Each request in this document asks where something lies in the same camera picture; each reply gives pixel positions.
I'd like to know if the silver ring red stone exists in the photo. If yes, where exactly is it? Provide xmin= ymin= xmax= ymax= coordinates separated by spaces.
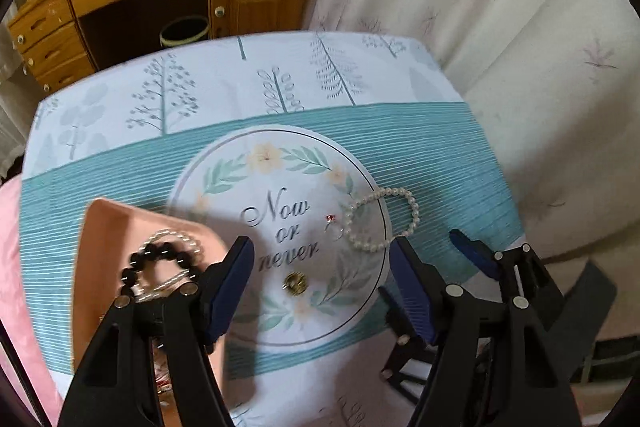
xmin=323 ymin=213 xmax=344 ymax=242

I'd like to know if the cream curtain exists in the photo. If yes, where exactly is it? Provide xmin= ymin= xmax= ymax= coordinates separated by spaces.
xmin=299 ymin=0 xmax=640 ymax=338

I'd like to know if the teal white printed tablecloth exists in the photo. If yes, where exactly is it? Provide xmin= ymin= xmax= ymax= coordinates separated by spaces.
xmin=20 ymin=32 xmax=523 ymax=426

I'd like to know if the waste bin under desk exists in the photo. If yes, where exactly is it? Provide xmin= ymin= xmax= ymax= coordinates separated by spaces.
xmin=160 ymin=15 xmax=209 ymax=48

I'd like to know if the pink blanket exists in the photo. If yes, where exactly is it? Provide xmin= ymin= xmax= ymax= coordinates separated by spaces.
xmin=0 ymin=174 xmax=63 ymax=426

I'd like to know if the black bead bracelet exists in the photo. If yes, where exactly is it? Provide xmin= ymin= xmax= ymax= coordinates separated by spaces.
xmin=119 ymin=239 xmax=202 ymax=298

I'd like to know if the round gold brooch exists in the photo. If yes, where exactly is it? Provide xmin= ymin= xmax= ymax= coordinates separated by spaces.
xmin=282 ymin=272 xmax=308 ymax=297

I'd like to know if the pink jewelry box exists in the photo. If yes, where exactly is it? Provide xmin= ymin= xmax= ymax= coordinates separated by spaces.
xmin=70 ymin=197 xmax=232 ymax=427

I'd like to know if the pearl necklace in box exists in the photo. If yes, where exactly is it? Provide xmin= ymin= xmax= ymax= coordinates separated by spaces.
xmin=130 ymin=227 xmax=206 ymax=303

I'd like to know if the white pearl bracelet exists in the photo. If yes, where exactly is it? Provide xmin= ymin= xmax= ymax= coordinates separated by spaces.
xmin=342 ymin=185 xmax=421 ymax=254

